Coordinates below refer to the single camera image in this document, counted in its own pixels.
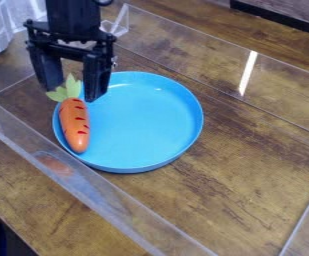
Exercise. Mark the clear acrylic front barrier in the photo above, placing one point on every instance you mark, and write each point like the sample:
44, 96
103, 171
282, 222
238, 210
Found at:
143, 225

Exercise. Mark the white patterned curtain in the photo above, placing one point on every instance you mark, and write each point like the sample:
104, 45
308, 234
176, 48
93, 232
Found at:
16, 11

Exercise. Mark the clear acrylic corner bracket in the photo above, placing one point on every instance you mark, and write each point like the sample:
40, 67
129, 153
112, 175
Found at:
117, 27

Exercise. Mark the black bar at top right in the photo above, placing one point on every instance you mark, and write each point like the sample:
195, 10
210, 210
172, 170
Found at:
270, 15

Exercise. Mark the orange toy carrot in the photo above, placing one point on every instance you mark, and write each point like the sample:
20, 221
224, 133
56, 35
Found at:
73, 114

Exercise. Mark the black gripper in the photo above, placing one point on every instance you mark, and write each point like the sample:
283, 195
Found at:
71, 35

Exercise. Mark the blue round tray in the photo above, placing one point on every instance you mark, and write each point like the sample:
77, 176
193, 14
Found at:
144, 123

